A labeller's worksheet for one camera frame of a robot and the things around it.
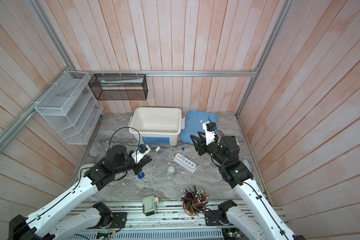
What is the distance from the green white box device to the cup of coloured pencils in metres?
0.17

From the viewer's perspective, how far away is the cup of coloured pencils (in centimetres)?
65

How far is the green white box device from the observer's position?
28.9 inches
